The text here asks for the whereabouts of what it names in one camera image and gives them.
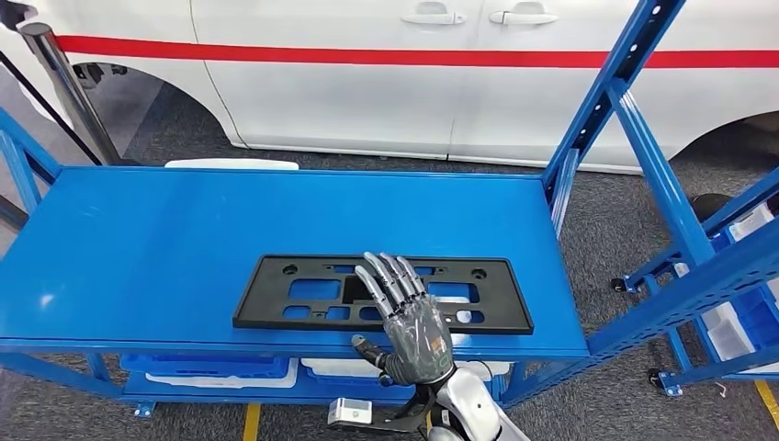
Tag white car with red stripe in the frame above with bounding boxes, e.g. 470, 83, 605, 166
0, 0, 779, 175

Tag black plastic plate bracket part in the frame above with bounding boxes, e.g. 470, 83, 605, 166
231, 254, 536, 336

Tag chrome stanchion pole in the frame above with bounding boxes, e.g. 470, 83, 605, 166
19, 21, 126, 166

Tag blue plastic bin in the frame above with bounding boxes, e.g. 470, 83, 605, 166
731, 284, 779, 352
306, 367, 421, 390
119, 355, 290, 379

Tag blue metal shelf rack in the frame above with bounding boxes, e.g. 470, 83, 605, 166
0, 0, 779, 421

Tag black curved plastic part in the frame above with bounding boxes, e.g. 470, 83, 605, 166
690, 193, 736, 224

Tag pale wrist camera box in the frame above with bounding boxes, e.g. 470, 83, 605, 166
327, 398, 374, 427

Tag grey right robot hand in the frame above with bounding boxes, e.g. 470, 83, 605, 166
351, 251, 457, 388

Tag yellow floor tape square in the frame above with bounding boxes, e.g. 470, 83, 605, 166
754, 379, 779, 434

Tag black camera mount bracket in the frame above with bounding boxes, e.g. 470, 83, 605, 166
328, 386, 448, 436

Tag grey slanted metal bar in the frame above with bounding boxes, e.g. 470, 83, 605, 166
0, 194, 29, 233

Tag black stanchion belt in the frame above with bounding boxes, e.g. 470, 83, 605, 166
0, 50, 104, 166

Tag blue wheeled shelf rack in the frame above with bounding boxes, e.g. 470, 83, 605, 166
610, 176, 779, 400

